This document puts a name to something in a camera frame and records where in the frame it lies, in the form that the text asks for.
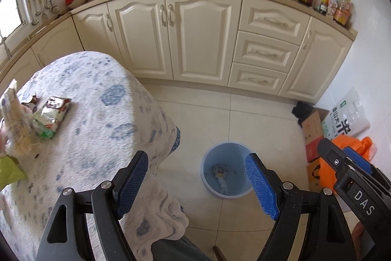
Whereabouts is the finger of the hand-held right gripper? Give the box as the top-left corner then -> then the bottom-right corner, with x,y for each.
317,138 -> 352,185
343,147 -> 391,191

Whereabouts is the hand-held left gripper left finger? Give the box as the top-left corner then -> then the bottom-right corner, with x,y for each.
36,150 -> 149,261

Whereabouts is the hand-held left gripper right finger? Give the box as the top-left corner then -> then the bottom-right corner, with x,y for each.
245,153 -> 356,261

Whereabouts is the blue plastic trash bin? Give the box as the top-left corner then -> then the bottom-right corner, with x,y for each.
201,142 -> 255,199

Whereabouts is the yellow snack bag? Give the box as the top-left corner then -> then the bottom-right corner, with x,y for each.
0,154 -> 29,191

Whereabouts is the orange plastic bag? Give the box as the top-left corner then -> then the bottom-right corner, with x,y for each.
316,136 -> 374,188

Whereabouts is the white paper scrap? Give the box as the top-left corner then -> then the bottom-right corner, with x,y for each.
217,178 -> 234,195

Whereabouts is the white rice bag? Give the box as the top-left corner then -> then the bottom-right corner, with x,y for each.
322,87 -> 371,139

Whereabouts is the small printed wrapper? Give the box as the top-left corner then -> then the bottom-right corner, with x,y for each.
213,165 -> 228,179

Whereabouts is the black floor object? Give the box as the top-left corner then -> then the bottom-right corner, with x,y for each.
292,101 -> 315,119

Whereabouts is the grey cloth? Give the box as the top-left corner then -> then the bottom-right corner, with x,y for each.
151,235 -> 211,261

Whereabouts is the brown wooden leg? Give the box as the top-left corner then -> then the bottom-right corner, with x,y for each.
213,245 -> 227,261

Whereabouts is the round table, blue-white cloth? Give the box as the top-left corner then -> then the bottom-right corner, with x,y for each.
0,51 -> 190,261

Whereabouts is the cream cabinet drawer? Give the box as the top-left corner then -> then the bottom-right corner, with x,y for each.
228,63 -> 288,96
240,0 -> 310,46
234,32 -> 300,70

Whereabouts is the green white snack packet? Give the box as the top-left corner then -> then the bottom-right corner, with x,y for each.
31,114 -> 58,140

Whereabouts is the silver red snack packet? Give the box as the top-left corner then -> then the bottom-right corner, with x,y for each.
41,96 -> 72,130

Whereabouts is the clear beige noodle packet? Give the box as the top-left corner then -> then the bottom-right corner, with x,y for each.
0,79 -> 39,158

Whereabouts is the clear seasoning bottle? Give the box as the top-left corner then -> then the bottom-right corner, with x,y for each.
328,0 -> 341,18

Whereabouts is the cream kitchen base cabinet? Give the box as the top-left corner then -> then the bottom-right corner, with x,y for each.
0,0 -> 358,104

